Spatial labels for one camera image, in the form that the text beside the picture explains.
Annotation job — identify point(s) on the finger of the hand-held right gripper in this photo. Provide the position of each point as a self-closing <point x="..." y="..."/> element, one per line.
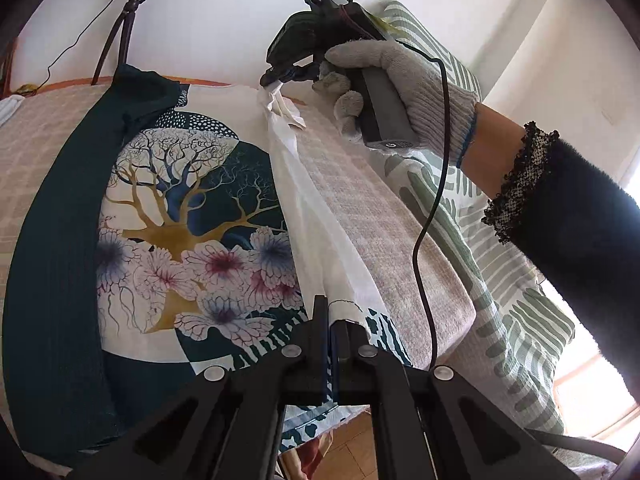
<point x="292" y="68"/>
<point x="302" y="77"/>

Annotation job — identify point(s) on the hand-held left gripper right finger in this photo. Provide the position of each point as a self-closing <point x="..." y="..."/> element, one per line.
<point x="344" y="347"/>

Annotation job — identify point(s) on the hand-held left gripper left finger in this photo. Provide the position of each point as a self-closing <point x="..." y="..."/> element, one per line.
<point x="318" y="340"/>

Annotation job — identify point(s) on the tree print shirt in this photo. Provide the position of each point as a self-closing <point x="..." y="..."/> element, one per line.
<point x="200" y="240"/>

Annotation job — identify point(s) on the person's right hand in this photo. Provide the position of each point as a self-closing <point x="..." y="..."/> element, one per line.
<point x="420" y="90"/>

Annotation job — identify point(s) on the beige checked blanket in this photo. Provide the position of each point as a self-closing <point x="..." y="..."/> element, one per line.
<point x="350" y="195"/>

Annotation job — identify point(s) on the green striped white quilt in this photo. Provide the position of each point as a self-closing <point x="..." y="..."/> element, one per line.
<point x="500" y="270"/>

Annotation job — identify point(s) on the white cloth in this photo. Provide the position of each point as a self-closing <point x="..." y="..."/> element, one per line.
<point x="7" y="108"/>

